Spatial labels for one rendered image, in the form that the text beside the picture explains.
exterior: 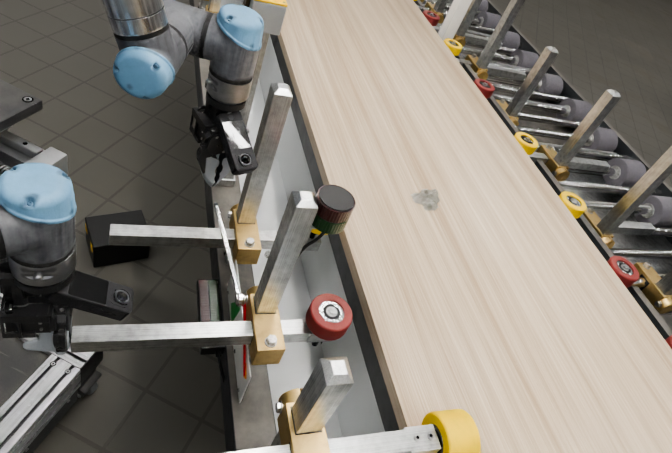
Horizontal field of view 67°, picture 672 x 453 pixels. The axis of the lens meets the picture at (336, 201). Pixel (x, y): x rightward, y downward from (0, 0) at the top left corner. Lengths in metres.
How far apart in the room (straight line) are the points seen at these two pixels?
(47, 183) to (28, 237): 0.06
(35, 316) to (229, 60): 0.47
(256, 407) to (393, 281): 0.35
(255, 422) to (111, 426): 0.80
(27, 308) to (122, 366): 1.06
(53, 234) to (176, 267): 1.43
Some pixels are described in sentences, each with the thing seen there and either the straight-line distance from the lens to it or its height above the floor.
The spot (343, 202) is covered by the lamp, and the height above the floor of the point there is 1.15.
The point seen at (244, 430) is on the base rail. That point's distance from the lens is 1.02.
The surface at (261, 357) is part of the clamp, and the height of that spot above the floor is 0.85.
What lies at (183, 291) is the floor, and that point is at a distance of 2.01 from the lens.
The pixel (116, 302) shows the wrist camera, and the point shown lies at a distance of 0.80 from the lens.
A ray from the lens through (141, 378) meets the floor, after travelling 1.83.
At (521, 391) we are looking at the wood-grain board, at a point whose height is 0.90.
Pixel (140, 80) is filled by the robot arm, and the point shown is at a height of 1.22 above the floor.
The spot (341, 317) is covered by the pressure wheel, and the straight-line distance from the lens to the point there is 0.93.
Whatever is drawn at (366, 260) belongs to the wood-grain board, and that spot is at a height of 0.90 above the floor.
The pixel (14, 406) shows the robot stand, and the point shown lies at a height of 0.21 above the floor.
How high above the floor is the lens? 1.63
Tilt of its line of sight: 40 degrees down
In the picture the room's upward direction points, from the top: 24 degrees clockwise
